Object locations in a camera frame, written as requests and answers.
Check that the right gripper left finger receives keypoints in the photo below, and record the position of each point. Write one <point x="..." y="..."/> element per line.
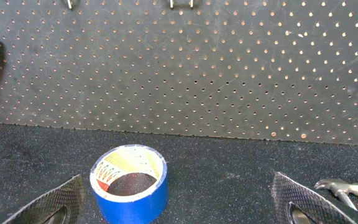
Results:
<point x="61" y="202"/>

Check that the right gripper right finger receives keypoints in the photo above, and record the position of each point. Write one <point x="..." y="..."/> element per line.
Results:
<point x="297" y="199"/>

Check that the roll of blue tape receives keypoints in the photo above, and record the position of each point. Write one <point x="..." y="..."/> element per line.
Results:
<point x="135" y="208"/>

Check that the black pegboard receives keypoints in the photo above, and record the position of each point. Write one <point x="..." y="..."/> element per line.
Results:
<point x="197" y="68"/>

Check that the double metal hook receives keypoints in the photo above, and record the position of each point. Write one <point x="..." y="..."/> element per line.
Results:
<point x="191" y="3"/>

